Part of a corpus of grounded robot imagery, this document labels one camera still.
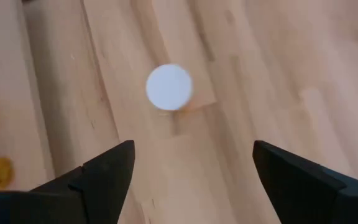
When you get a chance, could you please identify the orange pill bottle white cap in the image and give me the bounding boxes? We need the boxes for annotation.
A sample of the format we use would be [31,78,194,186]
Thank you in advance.
[145,63,195,113]

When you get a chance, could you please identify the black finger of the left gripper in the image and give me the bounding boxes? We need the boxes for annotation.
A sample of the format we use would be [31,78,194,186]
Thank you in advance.
[0,139,135,224]
[252,139,358,224]

